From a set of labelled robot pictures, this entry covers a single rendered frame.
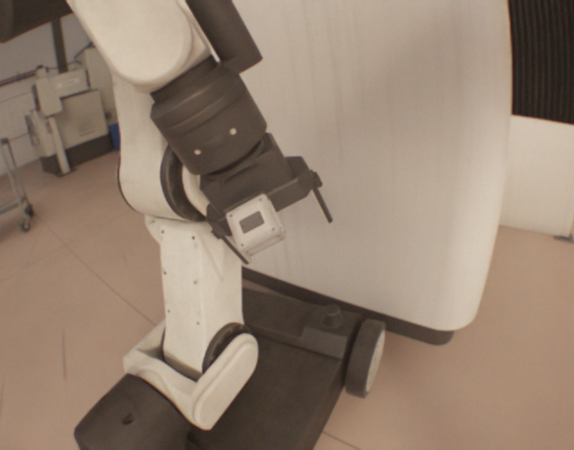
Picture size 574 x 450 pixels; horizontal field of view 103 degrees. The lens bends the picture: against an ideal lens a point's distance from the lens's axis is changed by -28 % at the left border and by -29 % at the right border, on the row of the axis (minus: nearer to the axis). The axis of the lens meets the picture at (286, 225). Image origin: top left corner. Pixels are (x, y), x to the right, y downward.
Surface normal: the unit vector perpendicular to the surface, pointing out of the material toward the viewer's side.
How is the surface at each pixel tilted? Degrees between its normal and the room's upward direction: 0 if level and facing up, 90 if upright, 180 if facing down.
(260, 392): 0
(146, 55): 101
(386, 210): 90
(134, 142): 71
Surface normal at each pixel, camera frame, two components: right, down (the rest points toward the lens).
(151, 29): 0.21, 0.59
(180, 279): -0.48, 0.15
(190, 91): -0.07, -0.10
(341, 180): -0.59, 0.44
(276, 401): -0.13, -0.88
